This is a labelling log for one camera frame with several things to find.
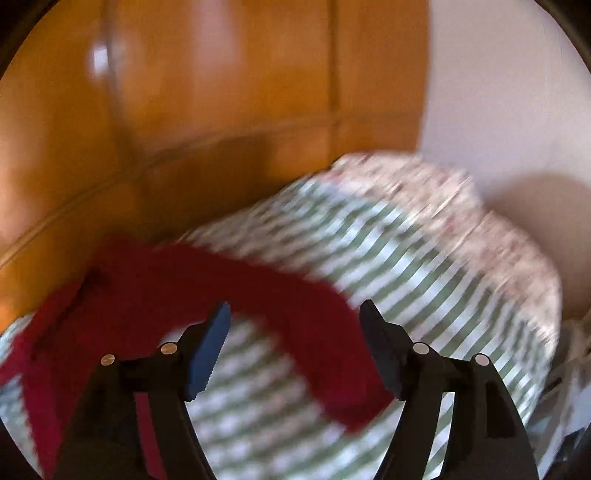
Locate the red cloth garment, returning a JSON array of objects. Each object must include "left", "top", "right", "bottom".
[{"left": 1, "top": 241, "right": 393, "bottom": 473}]

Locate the white clutter beside bed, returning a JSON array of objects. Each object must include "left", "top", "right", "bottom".
[{"left": 526, "top": 315, "right": 590, "bottom": 479}]

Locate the green white checkered bedsheet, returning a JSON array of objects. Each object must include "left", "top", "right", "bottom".
[{"left": 1, "top": 179, "right": 554, "bottom": 479}]

